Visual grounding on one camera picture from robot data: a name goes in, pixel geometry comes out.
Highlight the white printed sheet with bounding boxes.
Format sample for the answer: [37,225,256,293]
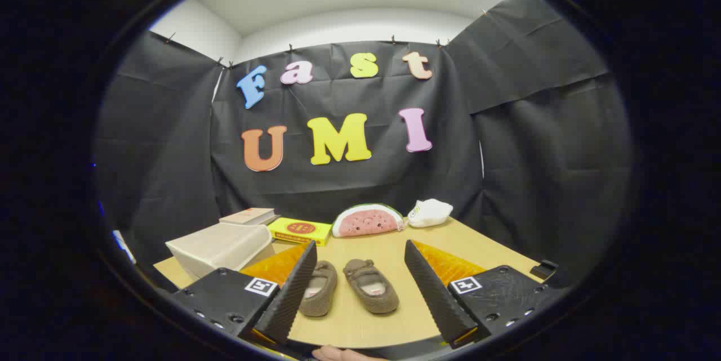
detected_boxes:
[112,230,136,264]

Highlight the watermelon slice plush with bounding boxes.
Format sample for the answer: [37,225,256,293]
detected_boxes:
[331,203,406,238]

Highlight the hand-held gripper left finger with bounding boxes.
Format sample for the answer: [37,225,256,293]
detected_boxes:
[169,240,319,346]

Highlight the brown fuzzy shoe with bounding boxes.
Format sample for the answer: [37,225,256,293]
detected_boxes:
[343,259,400,315]
[299,260,338,317]

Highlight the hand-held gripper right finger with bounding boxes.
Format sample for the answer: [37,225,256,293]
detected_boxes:
[404,239,564,349]

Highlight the white plush toy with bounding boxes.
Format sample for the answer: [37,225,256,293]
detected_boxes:
[407,198,454,229]

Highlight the cream fabric storage box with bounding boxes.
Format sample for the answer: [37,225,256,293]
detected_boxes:
[165,222,277,280]

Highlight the black table clamp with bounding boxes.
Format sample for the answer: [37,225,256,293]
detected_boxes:
[529,260,559,280]

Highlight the yellow book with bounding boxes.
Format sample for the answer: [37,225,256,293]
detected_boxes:
[267,217,333,247]

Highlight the black backdrop cloth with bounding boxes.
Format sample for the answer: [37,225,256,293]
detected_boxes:
[93,0,634,288]

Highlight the beige book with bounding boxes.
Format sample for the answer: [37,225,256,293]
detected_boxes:
[219,208,277,226]

